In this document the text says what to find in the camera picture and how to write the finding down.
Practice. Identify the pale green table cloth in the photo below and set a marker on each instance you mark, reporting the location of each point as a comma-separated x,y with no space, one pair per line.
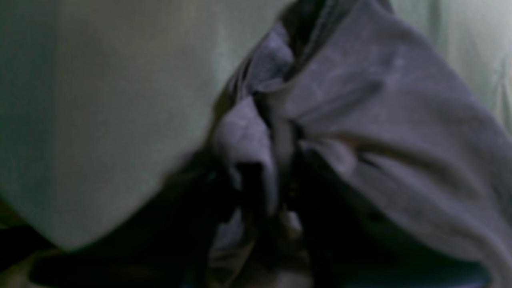
102,99

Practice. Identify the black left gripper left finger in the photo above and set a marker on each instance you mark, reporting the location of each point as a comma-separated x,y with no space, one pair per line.
165,244

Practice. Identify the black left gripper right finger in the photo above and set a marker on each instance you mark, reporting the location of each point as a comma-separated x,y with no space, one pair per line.
351,244

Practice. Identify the dark grey t-shirt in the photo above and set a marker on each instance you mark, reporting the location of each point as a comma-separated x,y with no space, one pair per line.
349,84

